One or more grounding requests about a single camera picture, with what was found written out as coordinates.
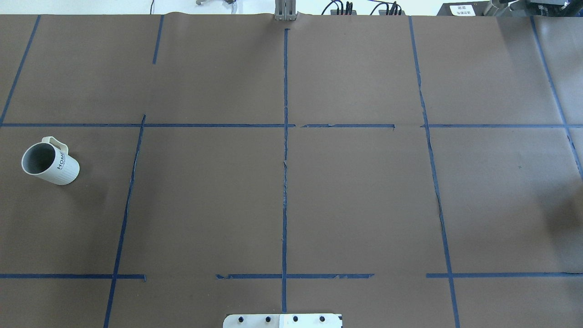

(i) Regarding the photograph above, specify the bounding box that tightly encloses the white ribbed HOME mug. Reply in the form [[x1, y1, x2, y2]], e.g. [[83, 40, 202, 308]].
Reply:
[[21, 136, 81, 185]]

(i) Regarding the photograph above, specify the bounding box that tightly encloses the aluminium frame post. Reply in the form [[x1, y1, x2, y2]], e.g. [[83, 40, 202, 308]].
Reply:
[[274, 0, 297, 21]]

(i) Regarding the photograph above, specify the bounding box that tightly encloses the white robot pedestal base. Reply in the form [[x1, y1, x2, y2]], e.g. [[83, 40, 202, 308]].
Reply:
[[223, 313, 343, 328]]

